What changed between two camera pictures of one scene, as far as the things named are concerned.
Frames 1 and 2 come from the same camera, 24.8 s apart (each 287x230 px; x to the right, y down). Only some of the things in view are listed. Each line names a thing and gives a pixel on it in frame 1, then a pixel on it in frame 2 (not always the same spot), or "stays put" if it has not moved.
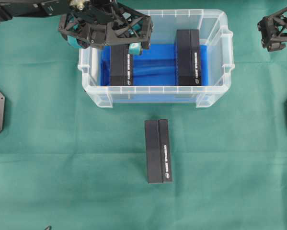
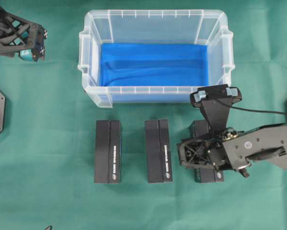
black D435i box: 121,66 → 108,153
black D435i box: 188,70 → 199,129
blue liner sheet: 156,66 stays put
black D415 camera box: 157,151 stays put
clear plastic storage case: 189,65 stays put
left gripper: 105,22 → 9,34
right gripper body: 279,28 → 208,153
